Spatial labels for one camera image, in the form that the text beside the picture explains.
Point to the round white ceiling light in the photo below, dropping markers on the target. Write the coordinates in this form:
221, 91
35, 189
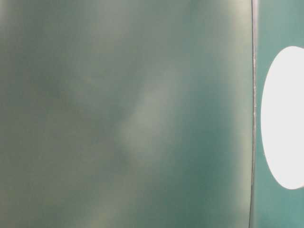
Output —
282, 118

